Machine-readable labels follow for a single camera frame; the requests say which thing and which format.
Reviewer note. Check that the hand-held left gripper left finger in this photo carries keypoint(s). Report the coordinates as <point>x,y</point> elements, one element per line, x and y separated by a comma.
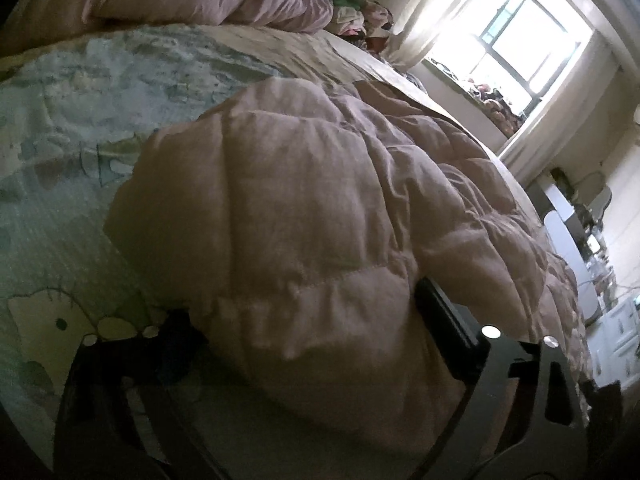
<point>175,350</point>

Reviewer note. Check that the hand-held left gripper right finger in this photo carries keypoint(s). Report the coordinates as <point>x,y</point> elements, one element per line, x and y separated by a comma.
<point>447,330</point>

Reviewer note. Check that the pink quilted down jacket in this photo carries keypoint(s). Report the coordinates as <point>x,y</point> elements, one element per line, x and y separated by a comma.
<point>310,220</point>

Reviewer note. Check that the pile of clothes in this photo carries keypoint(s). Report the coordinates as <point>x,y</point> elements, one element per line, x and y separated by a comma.
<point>360,15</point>

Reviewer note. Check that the white dressing table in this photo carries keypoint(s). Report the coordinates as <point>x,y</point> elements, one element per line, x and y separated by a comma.
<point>590,270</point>

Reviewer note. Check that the bed with printed sheet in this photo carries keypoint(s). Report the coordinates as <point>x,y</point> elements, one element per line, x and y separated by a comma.
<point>75,160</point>

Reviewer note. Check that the clutter on window sill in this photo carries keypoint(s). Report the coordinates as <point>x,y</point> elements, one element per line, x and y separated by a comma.
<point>490,100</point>

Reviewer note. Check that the cream curtain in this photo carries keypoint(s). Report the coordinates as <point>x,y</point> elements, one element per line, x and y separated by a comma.
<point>440,10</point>
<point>565,110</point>

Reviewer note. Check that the bright window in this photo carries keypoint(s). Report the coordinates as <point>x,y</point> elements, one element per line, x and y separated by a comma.
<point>520,40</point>

